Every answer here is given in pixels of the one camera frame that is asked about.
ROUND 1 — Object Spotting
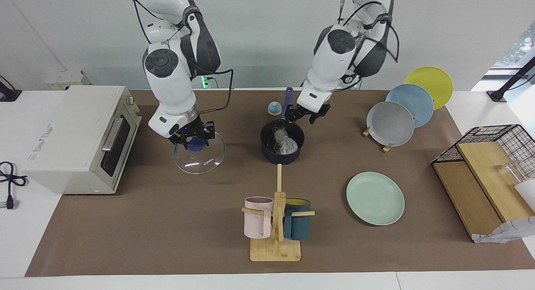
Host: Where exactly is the light bamboo board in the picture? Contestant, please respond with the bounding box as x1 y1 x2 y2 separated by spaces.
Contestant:
456 142 535 224

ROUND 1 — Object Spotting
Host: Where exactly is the light blue plate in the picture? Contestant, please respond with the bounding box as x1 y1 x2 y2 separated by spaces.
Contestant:
385 84 434 128

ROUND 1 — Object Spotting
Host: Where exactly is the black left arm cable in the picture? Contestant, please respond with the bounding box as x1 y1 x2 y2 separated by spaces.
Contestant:
336 0 401 92

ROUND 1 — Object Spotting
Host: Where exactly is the wooden plate rack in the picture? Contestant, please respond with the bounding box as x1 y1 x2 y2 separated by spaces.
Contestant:
362 114 417 153

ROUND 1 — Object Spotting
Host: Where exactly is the light green plate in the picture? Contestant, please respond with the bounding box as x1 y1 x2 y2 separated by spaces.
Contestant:
346 172 405 226

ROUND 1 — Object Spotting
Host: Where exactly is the brown wooden board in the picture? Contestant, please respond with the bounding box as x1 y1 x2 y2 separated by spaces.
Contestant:
433 161 504 240

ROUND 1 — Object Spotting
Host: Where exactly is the wooden mug tree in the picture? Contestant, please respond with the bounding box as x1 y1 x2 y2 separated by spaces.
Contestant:
242 164 315 262

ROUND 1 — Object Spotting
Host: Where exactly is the dark teal mug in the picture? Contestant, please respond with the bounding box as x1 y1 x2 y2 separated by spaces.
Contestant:
283 198 312 241

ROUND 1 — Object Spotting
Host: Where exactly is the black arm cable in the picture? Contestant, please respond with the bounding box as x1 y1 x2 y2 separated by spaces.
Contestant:
336 0 401 92
127 0 234 115

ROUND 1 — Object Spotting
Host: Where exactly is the clear glass cup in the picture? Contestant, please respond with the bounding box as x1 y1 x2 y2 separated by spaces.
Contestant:
494 160 535 186

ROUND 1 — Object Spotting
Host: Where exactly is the grey plate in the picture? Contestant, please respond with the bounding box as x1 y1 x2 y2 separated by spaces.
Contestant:
367 101 415 147

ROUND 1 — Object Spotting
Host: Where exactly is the pink mug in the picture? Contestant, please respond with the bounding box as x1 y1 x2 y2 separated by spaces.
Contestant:
244 197 274 239

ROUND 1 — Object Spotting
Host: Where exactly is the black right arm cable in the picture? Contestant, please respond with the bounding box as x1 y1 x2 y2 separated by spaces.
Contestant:
127 0 234 115

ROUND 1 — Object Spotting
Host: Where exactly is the black wire basket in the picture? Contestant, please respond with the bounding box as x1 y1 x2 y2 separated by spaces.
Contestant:
431 124 535 186

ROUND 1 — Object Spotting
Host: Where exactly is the beige toaster oven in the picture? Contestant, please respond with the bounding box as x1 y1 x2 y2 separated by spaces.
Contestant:
21 85 143 195

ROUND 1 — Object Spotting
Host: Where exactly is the black desk clamp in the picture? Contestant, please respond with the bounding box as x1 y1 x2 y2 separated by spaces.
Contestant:
0 75 22 102

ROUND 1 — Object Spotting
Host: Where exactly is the white vermicelli bundle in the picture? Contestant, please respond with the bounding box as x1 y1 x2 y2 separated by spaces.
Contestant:
273 126 298 154

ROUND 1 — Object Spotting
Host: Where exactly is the brown table mat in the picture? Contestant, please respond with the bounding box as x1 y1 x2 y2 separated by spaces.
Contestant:
25 89 535 277

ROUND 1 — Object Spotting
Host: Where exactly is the white power box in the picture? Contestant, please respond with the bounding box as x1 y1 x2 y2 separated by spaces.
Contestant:
45 71 91 91

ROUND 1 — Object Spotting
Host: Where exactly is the white crumpled bag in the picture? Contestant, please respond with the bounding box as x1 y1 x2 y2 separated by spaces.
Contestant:
472 216 535 244

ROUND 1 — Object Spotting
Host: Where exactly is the white cup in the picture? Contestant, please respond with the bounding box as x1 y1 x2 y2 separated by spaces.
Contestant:
513 179 535 212

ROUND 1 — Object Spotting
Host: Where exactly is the black angled stand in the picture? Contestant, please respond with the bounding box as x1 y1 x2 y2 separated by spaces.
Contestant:
486 56 535 103

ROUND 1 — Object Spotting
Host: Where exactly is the glass lid blue knob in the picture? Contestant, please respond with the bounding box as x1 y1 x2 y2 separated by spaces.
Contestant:
174 130 226 175

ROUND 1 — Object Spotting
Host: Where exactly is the yellow plate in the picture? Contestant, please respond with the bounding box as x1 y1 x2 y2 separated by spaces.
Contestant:
404 66 453 110

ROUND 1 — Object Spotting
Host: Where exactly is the black pot blue handle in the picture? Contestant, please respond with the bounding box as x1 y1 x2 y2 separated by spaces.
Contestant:
260 87 306 165

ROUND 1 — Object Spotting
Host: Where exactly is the black power cord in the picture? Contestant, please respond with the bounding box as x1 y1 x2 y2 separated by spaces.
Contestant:
0 161 28 210

